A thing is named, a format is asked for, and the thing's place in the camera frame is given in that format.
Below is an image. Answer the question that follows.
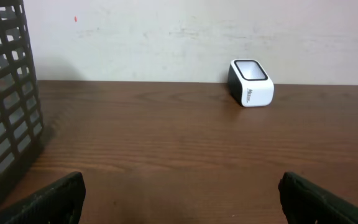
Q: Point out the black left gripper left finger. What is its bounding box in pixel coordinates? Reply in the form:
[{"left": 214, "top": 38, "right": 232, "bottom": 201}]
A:
[{"left": 0, "top": 172, "right": 86, "bottom": 224}]

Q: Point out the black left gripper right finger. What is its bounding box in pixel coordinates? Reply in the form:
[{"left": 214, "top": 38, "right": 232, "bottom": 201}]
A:
[{"left": 278, "top": 172, "right": 358, "bottom": 224}]

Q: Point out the dark grey plastic basket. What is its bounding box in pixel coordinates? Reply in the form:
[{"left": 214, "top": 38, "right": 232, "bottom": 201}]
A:
[{"left": 0, "top": 0, "right": 45, "bottom": 215}]

